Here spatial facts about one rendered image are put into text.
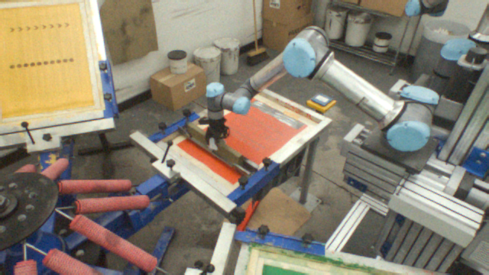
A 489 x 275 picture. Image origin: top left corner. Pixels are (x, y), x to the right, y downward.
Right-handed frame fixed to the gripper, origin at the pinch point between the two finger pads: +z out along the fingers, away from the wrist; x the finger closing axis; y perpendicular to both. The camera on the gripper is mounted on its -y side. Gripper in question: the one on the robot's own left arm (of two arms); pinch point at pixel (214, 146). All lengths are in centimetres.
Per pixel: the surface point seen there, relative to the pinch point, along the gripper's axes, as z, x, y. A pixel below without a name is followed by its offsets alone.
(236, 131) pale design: 5.4, 20.9, -4.5
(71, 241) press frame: -1, -72, 1
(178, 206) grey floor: 102, 9, -54
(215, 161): 5.3, -3.0, 4.1
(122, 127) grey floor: 103, 34, -172
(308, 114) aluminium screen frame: 2, 58, 17
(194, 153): 5.5, -6.1, -8.1
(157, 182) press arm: -3.1, -35.0, 2.0
